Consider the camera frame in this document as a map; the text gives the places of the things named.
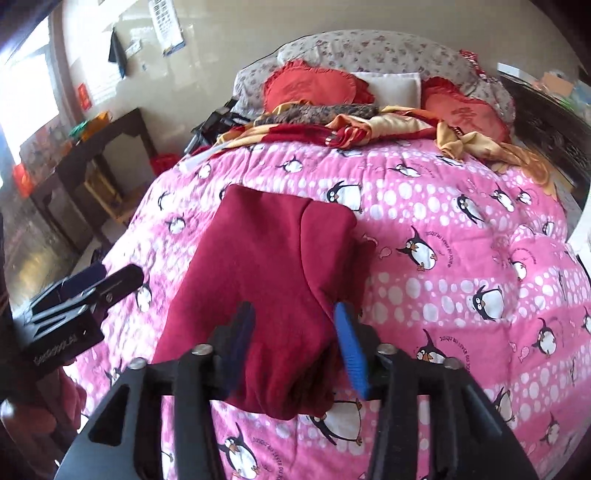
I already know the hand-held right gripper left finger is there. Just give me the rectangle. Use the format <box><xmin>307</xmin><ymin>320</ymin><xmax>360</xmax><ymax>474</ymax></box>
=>
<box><xmin>55</xmin><ymin>301</ymin><xmax>257</xmax><ymax>480</ymax></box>

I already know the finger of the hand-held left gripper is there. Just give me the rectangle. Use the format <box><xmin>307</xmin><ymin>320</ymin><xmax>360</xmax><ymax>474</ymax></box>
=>
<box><xmin>25</xmin><ymin>263</ymin><xmax>109</xmax><ymax>315</ymax></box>
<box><xmin>28</xmin><ymin>264</ymin><xmax>145</xmax><ymax>330</ymax></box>

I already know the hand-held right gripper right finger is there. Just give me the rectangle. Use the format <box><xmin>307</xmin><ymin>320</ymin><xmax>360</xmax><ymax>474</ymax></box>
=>
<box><xmin>333</xmin><ymin>302</ymin><xmax>539</xmax><ymax>480</ymax></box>

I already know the maroon fleece garment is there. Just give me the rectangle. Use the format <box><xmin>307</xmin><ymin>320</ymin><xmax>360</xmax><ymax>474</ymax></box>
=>
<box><xmin>151</xmin><ymin>185</ymin><xmax>377</xmax><ymax>421</ymax></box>

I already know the person's reddish clothing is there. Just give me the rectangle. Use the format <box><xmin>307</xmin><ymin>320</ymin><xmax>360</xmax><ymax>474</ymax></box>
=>
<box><xmin>0</xmin><ymin>364</ymin><xmax>88</xmax><ymax>462</ymax></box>

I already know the yellow wooden stool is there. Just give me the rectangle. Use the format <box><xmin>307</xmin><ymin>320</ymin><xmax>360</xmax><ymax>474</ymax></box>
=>
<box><xmin>85</xmin><ymin>161</ymin><xmax>125</xmax><ymax>217</ymax></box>

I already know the dark wooden desk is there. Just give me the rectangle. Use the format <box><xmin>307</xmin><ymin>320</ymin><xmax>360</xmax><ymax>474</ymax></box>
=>
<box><xmin>28</xmin><ymin>108</ymin><xmax>158</xmax><ymax>250</ymax></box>

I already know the red plastic basket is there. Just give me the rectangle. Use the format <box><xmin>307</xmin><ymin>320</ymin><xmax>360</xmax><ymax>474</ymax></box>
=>
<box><xmin>152</xmin><ymin>154</ymin><xmax>181</xmax><ymax>176</ymax></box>

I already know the pink penguin print blanket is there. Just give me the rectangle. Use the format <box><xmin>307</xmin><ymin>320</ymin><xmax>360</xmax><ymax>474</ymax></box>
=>
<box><xmin>69</xmin><ymin>134</ymin><xmax>591</xmax><ymax>480</ymax></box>

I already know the black tripod stand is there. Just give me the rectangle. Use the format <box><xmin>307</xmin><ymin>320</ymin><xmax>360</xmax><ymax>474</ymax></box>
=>
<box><xmin>185</xmin><ymin>99</ymin><xmax>252</xmax><ymax>155</ymax></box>

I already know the bright window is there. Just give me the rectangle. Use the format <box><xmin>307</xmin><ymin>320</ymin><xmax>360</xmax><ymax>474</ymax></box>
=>
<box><xmin>0</xmin><ymin>41</ymin><xmax>61</xmax><ymax>153</ymax></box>

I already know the dark hanging cloth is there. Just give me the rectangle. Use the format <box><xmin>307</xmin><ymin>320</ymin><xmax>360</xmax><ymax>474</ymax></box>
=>
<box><xmin>108</xmin><ymin>28</ymin><xmax>127</xmax><ymax>79</ymax></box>

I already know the red and yellow blanket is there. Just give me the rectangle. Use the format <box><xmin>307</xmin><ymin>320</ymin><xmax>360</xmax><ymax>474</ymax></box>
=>
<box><xmin>217</xmin><ymin>105</ymin><xmax>552</xmax><ymax>195</ymax></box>

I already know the grey brown patterned cloth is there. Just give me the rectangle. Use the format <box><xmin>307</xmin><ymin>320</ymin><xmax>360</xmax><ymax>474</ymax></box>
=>
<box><xmin>253</xmin><ymin>104</ymin><xmax>380</xmax><ymax>126</ymax></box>

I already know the small floral pillow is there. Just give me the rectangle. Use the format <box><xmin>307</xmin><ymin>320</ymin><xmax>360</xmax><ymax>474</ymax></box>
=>
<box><xmin>233</xmin><ymin>60</ymin><xmax>287</xmax><ymax>112</ymax></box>

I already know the red heart-shaped pillow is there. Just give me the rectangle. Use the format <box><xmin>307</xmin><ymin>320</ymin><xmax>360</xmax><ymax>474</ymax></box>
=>
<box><xmin>421</xmin><ymin>76</ymin><xmax>512</xmax><ymax>144</ymax></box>
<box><xmin>263</xmin><ymin>59</ymin><xmax>376</xmax><ymax>114</ymax></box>

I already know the white pillow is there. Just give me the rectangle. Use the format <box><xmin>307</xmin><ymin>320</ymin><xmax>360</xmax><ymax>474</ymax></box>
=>
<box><xmin>352</xmin><ymin>71</ymin><xmax>423</xmax><ymax>108</ymax></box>

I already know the dark carved wooden cabinet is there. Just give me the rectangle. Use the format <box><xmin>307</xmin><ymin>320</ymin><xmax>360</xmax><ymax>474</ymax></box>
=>
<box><xmin>499</xmin><ymin>74</ymin><xmax>591</xmax><ymax>204</ymax></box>

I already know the large floral pillow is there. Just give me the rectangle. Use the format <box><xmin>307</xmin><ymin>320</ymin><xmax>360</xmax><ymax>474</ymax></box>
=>
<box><xmin>277</xmin><ymin>30</ymin><xmax>515</xmax><ymax>134</ymax></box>

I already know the orange cardboard box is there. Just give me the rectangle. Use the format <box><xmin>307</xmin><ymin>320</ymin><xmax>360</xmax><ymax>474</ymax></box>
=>
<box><xmin>540</xmin><ymin>71</ymin><xmax>573</xmax><ymax>95</ymax></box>

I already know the wall calendar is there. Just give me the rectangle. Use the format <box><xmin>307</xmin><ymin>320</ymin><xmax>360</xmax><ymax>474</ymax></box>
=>
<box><xmin>150</xmin><ymin>0</ymin><xmax>185</xmax><ymax>57</ymax></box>

